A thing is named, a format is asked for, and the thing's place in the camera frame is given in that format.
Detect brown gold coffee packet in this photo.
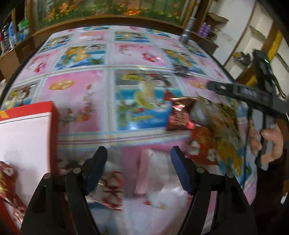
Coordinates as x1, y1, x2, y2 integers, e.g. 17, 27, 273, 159
190, 97, 243, 176

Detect red flower snack packet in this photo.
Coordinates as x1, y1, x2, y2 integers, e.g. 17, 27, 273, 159
1, 161, 26, 225
187, 124, 217, 165

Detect red white candy packet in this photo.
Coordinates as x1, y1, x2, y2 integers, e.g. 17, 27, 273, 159
86, 171, 124, 211

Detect white pink-edged snack packet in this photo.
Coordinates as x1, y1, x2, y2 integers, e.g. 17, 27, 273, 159
134, 148, 191, 210

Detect brown Manny chocolate packet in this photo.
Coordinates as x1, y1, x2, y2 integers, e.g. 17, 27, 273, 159
167, 97, 198, 131

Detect dark purple snack packet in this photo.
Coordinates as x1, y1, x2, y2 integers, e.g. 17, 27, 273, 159
173, 64, 193, 76

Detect person's right hand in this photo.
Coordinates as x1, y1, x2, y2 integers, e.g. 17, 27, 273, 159
249, 119, 284, 165

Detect red gift box tray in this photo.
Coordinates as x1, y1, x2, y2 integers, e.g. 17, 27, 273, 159
0, 101, 60, 235

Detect purple spray cans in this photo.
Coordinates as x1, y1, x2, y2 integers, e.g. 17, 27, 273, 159
198, 23, 211, 38

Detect silver flashlight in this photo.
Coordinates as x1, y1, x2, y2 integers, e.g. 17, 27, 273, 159
179, 16, 195, 44

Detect colourful fruit pattern tablecloth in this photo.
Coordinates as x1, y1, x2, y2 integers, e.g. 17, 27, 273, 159
0, 25, 258, 235

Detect wooden sideboard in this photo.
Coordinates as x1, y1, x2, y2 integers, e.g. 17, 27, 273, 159
0, 36, 46, 80

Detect bottles on sideboard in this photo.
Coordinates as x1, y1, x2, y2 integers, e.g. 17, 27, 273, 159
1, 20, 29, 54

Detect flower aquarium display cabinet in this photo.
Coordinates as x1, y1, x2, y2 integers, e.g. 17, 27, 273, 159
29, 0, 195, 30

